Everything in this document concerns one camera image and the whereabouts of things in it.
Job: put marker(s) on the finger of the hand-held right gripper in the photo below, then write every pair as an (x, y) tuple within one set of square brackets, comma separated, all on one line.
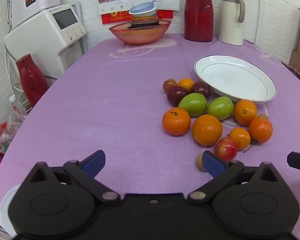
[(298, 161)]

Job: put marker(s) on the leopard print cloth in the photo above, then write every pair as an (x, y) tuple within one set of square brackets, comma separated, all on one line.
[(298, 76)]

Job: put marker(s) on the white thermos jug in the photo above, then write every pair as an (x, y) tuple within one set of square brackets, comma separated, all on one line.
[(228, 22)]

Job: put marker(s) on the dark flat box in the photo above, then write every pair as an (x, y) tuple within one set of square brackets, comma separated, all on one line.
[(145, 25)]

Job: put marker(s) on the purple tablecloth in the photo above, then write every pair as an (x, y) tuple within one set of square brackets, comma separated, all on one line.
[(115, 105)]

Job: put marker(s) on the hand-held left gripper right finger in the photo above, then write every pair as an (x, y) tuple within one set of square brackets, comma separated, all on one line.
[(212, 163)]

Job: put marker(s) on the red glass bowl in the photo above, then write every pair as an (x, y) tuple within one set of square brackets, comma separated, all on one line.
[(140, 37)]

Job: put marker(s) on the dark purple plum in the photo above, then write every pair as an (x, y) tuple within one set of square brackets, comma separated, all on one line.
[(201, 89), (177, 96)]

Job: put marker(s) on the small yellowish orange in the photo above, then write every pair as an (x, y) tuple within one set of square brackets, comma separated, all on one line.
[(186, 83)]

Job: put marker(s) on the orange with leafy stalk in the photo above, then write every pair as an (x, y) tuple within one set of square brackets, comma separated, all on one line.
[(260, 130)]

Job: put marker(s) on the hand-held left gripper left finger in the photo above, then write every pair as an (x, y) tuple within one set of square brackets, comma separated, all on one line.
[(95, 161)]

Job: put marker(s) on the patterned flat box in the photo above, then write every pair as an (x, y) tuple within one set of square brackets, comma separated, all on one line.
[(145, 18)]

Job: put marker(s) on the clear plastic bottle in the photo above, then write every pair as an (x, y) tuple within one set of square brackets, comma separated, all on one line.
[(16, 106)]

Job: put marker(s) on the orange with green stem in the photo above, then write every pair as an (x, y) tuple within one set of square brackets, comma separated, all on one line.
[(176, 121)]

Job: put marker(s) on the white water dispenser with screen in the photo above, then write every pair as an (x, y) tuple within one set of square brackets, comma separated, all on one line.
[(40, 40)]

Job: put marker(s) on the green jujube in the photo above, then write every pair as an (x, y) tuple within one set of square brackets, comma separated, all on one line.
[(220, 108), (193, 104)]

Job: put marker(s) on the red apple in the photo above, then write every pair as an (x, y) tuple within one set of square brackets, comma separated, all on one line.
[(225, 148)]

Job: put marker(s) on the small red jug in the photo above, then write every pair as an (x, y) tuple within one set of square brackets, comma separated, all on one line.
[(31, 80)]

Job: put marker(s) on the red yellow plum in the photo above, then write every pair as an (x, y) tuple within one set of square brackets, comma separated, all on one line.
[(169, 85)]

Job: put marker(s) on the white bowl with blue lid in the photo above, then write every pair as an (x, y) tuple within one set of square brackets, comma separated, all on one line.
[(142, 8)]

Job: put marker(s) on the white wall pipe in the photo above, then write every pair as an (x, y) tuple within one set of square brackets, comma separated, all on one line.
[(258, 10)]

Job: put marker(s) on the white round container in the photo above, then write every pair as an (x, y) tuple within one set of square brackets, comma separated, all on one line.
[(5, 200)]

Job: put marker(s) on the white plate with blue rim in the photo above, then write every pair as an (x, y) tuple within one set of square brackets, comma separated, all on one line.
[(235, 80)]

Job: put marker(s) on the red paper notice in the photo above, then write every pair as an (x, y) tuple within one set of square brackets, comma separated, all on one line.
[(115, 18)]

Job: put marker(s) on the large orange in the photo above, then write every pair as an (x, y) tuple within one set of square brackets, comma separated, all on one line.
[(207, 130)]

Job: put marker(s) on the clear plastic bag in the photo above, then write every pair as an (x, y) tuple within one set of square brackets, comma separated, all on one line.
[(7, 132)]

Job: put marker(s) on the red thermos jug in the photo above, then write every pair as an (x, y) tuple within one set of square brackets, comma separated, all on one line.
[(198, 15)]

